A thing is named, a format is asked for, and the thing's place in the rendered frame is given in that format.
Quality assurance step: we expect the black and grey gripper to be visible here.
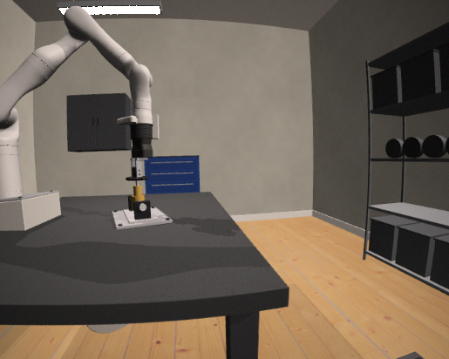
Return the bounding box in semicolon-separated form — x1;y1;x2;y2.
117;109;153;177

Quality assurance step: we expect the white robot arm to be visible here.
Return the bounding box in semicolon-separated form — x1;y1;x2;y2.
0;6;153;199

